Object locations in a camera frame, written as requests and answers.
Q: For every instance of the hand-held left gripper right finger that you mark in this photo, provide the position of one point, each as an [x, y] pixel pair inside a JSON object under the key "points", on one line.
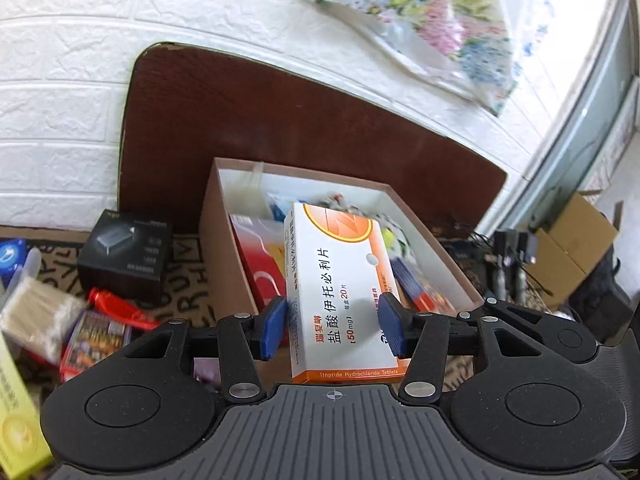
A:
{"points": [[392, 327]]}

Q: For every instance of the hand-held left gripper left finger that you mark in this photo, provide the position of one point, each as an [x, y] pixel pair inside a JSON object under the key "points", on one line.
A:
{"points": [[272, 330]]}

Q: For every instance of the white and orange medicine box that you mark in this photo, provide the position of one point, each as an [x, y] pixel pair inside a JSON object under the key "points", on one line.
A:
{"points": [[340, 270]]}

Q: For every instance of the brown cardboard box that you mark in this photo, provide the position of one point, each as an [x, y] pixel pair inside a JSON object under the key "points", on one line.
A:
{"points": [[220, 260]]}

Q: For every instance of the blue and red packet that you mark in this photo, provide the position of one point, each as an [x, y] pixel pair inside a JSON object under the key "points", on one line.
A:
{"points": [[417, 287]]}

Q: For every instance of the red and white box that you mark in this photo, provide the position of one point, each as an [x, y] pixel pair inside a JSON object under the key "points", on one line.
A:
{"points": [[260, 255]]}

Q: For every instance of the purple packet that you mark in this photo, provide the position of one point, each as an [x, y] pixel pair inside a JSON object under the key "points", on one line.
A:
{"points": [[207, 377]]}

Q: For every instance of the lettered beige mat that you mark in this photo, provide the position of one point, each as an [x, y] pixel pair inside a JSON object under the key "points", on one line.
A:
{"points": [[187, 280]]}

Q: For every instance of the red plastic tool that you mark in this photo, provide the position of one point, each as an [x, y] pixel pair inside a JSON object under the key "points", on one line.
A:
{"points": [[117, 307]]}

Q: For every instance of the black product box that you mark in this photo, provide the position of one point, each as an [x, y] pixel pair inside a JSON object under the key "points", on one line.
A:
{"points": [[122, 260]]}

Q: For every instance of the colourful printed packet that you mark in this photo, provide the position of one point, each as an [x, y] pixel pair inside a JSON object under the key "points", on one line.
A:
{"points": [[95, 340]]}

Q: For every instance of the open cardboard carton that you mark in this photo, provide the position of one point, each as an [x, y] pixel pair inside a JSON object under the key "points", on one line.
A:
{"points": [[575, 250]]}

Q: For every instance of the black bag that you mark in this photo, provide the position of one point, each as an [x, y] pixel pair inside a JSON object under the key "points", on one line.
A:
{"points": [[607, 295]]}

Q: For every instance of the clear cotton swab box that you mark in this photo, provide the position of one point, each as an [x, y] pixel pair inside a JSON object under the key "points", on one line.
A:
{"points": [[37, 317]]}

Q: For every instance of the blue round-print packet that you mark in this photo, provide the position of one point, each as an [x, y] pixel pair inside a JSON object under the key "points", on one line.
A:
{"points": [[11, 260]]}

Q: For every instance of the yellow-green box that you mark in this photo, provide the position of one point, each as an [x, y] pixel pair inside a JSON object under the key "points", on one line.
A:
{"points": [[15, 420]]}

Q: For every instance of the floral plastic bag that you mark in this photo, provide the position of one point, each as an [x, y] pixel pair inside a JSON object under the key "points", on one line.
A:
{"points": [[440, 25]]}

